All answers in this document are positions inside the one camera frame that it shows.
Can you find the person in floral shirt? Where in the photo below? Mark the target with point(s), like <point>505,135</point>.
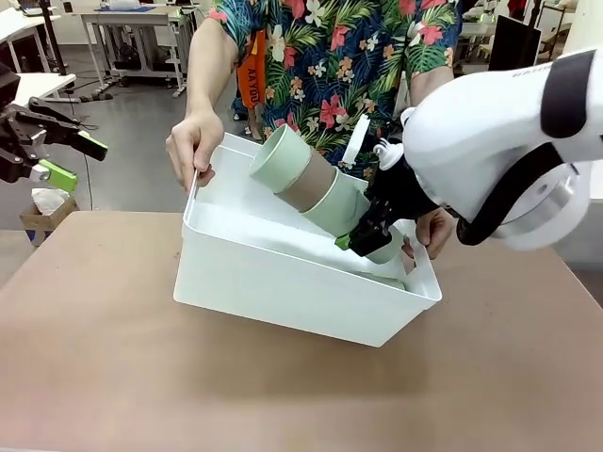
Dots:
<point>330,47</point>

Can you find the person's right forearm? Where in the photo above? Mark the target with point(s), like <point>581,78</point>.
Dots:
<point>207,80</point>

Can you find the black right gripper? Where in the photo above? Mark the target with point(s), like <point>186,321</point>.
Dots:
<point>400,198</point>

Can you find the white side desk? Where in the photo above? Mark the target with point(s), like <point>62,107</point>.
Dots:
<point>42,85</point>

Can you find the black stand pole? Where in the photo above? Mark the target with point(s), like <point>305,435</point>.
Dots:
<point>49,28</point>

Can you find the white crumpled paper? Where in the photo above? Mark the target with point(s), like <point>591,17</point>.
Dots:
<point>47,198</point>

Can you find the person's right hand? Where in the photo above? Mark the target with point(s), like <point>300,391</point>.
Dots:
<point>195,148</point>

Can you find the person's left hand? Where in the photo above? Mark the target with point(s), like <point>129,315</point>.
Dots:
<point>435,230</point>

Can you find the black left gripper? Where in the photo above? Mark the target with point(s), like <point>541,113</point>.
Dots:
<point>11,136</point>

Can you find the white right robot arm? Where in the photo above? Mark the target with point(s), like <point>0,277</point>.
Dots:
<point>471,132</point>

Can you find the white plastic basket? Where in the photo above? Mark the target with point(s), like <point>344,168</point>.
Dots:
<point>282,292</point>

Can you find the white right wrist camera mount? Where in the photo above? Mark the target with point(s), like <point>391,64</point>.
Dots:
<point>358,136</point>

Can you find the black computer monitor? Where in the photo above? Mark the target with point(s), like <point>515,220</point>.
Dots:
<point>513,42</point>

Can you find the brown plastic cup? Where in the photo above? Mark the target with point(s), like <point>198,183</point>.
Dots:
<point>311,183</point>

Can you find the brown cardboard box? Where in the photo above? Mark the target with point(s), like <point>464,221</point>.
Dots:
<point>42,228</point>

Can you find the white desk with dark items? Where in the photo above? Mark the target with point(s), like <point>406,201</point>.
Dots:
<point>14,30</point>

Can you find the person's left forearm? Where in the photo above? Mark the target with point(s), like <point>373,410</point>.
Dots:
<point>424,89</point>

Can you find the white background desk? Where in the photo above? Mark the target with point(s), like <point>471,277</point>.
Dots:
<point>127,19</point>

